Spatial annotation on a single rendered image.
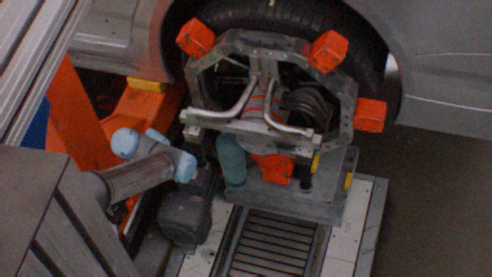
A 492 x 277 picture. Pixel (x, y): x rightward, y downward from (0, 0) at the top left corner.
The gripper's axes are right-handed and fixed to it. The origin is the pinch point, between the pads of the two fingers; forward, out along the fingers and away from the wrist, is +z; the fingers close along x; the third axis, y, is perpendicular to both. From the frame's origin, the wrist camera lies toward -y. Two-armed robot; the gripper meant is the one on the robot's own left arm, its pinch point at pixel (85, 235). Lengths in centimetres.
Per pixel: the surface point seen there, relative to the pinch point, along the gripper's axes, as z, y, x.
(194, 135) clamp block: -39.8, -5.0, 12.4
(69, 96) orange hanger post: -30.1, -5.4, -24.4
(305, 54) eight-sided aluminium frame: -77, 7, 19
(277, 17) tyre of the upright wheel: -81, -1, 10
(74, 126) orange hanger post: -23.5, -7.5, -17.9
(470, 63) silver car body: -101, 31, 50
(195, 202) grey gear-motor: -16, -40, 48
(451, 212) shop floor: -71, -21, 142
